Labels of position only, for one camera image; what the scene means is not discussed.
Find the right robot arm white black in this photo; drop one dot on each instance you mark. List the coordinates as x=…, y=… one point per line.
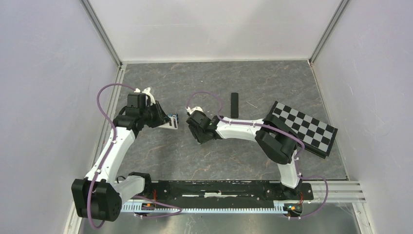
x=275, y=138

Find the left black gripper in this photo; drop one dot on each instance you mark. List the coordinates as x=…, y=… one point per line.
x=161, y=117

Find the red white remote control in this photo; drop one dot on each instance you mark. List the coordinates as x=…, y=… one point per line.
x=171, y=124

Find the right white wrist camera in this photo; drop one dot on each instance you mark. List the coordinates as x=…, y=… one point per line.
x=192, y=110

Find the black white checkerboard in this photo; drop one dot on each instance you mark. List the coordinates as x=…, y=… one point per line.
x=317, y=136

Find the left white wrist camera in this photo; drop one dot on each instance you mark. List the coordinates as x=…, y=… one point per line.
x=146, y=91

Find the grey slotted cable duct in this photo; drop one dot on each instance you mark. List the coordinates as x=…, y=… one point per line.
x=137, y=207

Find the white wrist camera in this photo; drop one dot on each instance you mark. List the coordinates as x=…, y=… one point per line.
x=192, y=110
x=146, y=91

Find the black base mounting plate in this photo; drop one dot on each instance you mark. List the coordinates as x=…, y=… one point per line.
x=224, y=193

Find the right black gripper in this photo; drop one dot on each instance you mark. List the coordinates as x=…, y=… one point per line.
x=200, y=139

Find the black remote control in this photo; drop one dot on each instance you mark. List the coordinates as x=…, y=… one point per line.
x=234, y=105

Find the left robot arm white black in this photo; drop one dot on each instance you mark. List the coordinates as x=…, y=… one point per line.
x=98, y=195

